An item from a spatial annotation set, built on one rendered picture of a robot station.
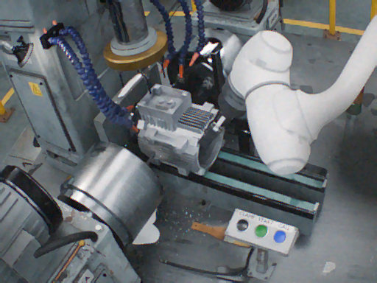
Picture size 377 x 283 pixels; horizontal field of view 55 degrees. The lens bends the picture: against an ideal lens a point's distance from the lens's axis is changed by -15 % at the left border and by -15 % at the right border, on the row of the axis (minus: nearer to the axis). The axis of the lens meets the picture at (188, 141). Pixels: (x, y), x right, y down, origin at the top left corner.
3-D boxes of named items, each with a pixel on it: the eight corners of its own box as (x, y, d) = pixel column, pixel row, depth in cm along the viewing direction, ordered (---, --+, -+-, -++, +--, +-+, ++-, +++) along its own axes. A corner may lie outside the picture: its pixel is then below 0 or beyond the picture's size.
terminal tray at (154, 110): (141, 122, 125) (136, 105, 120) (160, 100, 131) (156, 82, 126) (175, 133, 120) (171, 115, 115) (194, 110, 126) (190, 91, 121)
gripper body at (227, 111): (232, 76, 98) (218, 96, 106) (216, 97, 93) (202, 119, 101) (258, 94, 98) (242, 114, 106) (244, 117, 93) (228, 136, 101)
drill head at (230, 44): (160, 116, 150) (146, 60, 132) (211, 54, 173) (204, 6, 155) (224, 135, 139) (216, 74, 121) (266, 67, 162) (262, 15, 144)
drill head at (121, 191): (51, 259, 113) (15, 214, 95) (113, 177, 133) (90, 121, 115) (114, 296, 102) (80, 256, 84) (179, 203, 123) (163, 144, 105)
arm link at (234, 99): (222, 82, 89) (213, 96, 94) (257, 107, 88) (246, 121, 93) (238, 60, 94) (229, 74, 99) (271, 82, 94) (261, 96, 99)
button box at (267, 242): (227, 237, 101) (223, 233, 97) (238, 212, 103) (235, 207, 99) (289, 257, 94) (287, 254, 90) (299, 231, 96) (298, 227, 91)
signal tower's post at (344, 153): (333, 160, 139) (344, 66, 109) (338, 144, 143) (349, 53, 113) (351, 166, 135) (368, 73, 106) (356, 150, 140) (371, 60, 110)
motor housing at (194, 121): (144, 166, 134) (130, 123, 120) (175, 127, 144) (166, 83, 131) (199, 186, 125) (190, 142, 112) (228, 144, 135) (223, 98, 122)
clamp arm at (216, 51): (216, 117, 134) (207, 51, 116) (221, 111, 135) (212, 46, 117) (227, 120, 132) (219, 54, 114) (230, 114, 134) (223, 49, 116)
